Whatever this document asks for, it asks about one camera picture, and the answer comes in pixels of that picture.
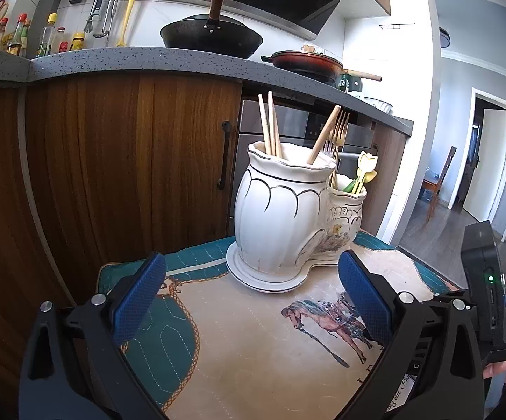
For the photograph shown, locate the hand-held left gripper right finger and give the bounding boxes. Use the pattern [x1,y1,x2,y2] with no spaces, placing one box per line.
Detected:
[337,249,486,420]

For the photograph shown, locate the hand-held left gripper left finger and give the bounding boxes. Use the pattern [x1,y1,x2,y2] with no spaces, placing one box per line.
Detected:
[18,252,167,420]

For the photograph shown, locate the white ceramic utensil holder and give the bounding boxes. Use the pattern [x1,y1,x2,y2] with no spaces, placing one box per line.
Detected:
[226,140,368,294]

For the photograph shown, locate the yellow-handled tulip fork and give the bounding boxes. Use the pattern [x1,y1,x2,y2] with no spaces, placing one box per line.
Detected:
[351,150,379,195]

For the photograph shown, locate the gold fork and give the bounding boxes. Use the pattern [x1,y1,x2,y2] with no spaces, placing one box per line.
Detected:
[335,111,350,160]
[325,118,341,158]

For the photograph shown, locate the wooden chopstick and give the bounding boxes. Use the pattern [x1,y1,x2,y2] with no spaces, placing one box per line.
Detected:
[258,93,276,157]
[306,105,342,165]
[267,91,283,159]

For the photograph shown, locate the hanging kitchen utensils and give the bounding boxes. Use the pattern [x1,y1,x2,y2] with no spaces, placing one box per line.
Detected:
[93,0,120,39]

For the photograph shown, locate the white interior door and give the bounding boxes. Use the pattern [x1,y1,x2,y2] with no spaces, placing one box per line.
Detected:
[447,89,506,242]

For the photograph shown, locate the wooden chair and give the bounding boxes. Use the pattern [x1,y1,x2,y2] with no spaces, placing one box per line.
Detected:
[420,146,458,219]

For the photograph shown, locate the printed quilted mat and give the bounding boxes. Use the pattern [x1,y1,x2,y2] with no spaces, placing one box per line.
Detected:
[95,230,461,420]

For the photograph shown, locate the narrow wooden cabinet panel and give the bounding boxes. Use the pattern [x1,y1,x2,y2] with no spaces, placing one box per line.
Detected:
[369,120,407,246]

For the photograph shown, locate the wooden kitchen cabinet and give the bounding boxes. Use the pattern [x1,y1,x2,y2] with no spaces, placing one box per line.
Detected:
[0,72,244,403]

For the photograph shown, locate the white bowl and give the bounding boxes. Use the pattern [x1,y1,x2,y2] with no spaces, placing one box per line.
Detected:
[364,95,394,114]

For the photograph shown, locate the grey speckled countertop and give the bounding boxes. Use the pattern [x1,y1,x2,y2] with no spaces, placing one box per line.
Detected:
[0,43,413,136]

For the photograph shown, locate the yellow hanging spatula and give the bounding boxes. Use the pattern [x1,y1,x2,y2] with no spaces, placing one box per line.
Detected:
[115,0,139,48]

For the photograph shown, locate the row of condiment bottles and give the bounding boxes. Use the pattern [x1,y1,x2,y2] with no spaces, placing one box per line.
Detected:
[0,12,86,57]

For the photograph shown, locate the grey hanging whisk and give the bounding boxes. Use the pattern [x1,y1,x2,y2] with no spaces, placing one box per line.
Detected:
[84,0,106,33]

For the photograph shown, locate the black cabinet handle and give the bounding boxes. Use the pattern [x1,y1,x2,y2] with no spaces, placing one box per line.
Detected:
[218,121,231,191]

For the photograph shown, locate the red pan with wooden handle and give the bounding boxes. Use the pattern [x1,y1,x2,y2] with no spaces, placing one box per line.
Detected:
[261,49,383,86]

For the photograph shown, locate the black wok with wooden handle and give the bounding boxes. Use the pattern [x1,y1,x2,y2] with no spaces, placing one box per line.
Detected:
[159,0,264,60]

